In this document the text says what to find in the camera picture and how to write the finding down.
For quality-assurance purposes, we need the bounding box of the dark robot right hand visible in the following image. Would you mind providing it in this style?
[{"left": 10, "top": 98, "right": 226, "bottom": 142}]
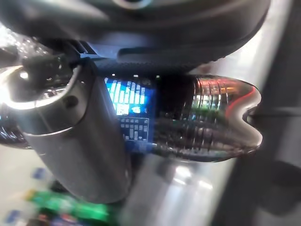
[{"left": 0, "top": 0, "right": 271, "bottom": 204}]

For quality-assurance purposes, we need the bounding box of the green soda bottle yellow cap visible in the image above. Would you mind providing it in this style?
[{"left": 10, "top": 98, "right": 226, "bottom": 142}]
[{"left": 25, "top": 188, "right": 111, "bottom": 218}]

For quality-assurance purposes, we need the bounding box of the cola bottle with neck ring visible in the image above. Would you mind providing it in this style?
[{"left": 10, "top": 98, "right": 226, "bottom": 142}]
[{"left": 0, "top": 74, "right": 262, "bottom": 163}]

